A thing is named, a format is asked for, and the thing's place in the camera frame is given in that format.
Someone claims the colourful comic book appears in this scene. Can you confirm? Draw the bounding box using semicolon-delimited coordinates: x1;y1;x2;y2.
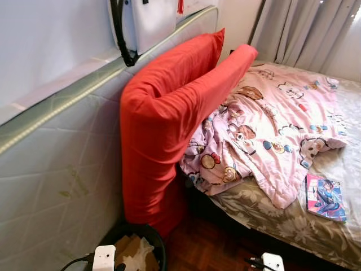
305;173;347;222

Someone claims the pink cartoon print blanket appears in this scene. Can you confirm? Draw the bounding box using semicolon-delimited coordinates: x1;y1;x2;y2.
180;67;347;209

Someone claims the grey curtain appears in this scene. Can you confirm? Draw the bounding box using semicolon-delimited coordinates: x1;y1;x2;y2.
250;0;361;71

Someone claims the bed with grey floral sheet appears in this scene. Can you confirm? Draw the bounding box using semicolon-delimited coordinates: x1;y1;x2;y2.
180;59;361;270

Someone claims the long red pillow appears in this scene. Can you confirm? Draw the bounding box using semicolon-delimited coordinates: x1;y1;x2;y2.
120;44;259;238
120;28;225;105

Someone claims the black waste bin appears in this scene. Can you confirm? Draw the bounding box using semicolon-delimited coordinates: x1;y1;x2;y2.
93;222;167;271

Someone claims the white tote bag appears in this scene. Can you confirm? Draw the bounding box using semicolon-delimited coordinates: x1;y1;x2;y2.
108;0;178;57

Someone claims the crumpled brown paper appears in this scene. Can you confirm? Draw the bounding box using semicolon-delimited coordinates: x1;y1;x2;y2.
113;234;160;271

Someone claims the pale pink fabric strip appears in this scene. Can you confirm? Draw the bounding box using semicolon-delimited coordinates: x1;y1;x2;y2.
0;51;125;126

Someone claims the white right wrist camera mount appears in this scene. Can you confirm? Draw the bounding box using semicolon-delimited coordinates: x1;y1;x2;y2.
261;252;284;271

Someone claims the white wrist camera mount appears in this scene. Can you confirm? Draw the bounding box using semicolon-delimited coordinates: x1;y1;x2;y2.
92;244;116;271
261;252;284;271

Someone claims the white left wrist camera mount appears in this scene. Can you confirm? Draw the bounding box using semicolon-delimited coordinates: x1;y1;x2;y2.
92;244;116;271

